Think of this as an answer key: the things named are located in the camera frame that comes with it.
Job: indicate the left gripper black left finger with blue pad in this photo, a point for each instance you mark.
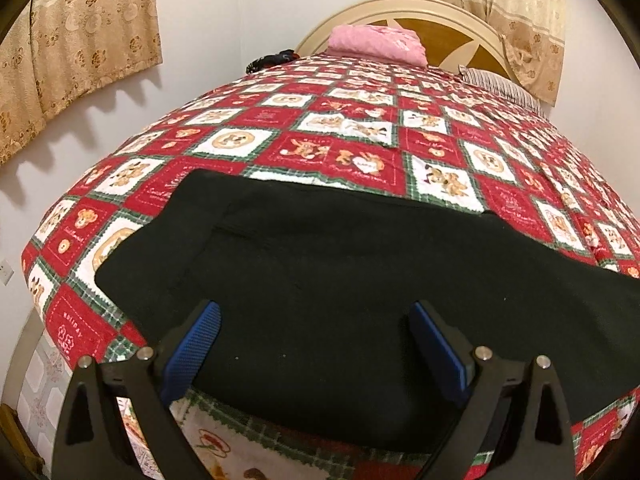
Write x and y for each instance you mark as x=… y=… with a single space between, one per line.
x=92 y=442

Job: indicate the brown wooden furniture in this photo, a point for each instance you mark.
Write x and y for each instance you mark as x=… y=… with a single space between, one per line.
x=17 y=451

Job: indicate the striped grey pillow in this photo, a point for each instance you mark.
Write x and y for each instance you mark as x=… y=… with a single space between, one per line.
x=500 y=86

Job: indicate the dark patterned cloth bundle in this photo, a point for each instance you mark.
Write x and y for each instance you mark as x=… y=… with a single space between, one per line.
x=270 y=60

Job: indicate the beige floral left curtain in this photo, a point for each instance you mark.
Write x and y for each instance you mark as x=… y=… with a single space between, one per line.
x=59 y=50

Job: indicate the white wall socket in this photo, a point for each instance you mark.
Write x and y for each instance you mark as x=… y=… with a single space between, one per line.
x=6 y=272

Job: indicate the cream wooden headboard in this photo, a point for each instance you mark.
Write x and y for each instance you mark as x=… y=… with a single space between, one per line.
x=451 y=36

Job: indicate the pink folded blanket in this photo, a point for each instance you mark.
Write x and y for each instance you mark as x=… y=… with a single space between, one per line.
x=382 y=43

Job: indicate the red teddy bear bedspread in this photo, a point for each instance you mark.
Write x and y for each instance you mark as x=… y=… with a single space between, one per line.
x=342 y=122

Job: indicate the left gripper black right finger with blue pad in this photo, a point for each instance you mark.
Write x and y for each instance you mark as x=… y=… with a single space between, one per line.
x=472 y=390

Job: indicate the black pants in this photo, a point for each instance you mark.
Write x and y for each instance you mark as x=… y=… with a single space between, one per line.
x=315 y=286

